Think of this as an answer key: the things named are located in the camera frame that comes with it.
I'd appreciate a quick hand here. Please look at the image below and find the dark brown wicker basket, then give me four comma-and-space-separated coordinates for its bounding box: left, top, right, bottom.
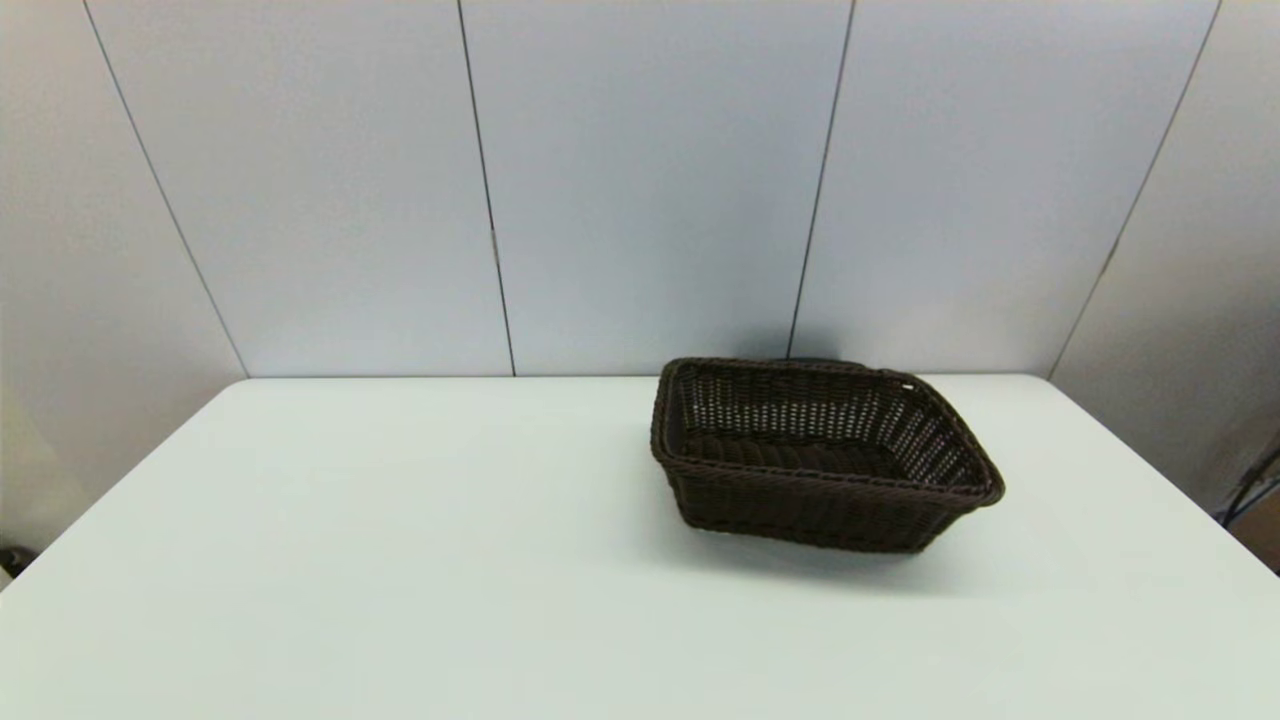
650, 357, 1006, 554

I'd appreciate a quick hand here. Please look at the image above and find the black background cable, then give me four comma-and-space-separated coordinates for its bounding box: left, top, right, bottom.
1215, 447, 1280, 526

